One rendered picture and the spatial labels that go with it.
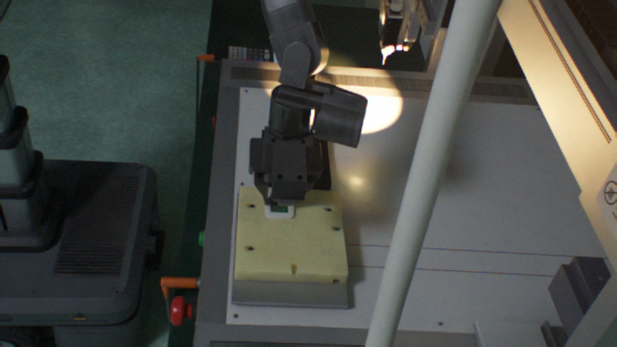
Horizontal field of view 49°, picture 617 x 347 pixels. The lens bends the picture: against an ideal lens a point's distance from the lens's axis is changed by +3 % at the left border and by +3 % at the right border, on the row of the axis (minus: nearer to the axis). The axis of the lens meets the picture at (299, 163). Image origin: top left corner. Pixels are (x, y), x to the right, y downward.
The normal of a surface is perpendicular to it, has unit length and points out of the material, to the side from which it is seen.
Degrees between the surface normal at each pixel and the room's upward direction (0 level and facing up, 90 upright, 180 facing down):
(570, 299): 90
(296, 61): 62
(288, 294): 0
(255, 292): 0
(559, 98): 90
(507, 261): 0
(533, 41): 90
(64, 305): 45
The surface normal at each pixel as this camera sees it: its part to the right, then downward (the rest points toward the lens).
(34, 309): 0.11, -0.04
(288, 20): -0.14, 0.19
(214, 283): 0.11, -0.73
